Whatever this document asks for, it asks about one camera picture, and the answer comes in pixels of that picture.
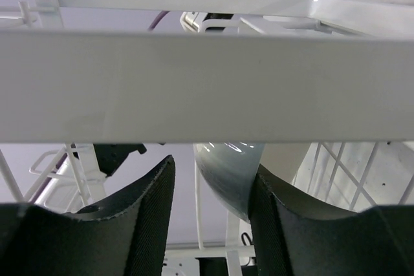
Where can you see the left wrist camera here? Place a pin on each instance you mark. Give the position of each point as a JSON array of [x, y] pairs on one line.
[[191, 21]]

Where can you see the white bowl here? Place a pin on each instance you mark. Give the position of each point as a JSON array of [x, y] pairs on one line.
[[230, 168]]

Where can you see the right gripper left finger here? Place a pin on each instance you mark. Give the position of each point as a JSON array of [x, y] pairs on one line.
[[122, 234]]

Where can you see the white wire dish rack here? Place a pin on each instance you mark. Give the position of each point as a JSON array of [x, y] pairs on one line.
[[326, 85]]

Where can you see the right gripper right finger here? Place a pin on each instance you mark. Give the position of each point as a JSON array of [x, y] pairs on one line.
[[297, 234]]

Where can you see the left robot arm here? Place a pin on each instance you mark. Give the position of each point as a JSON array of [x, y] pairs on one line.
[[67, 182]]

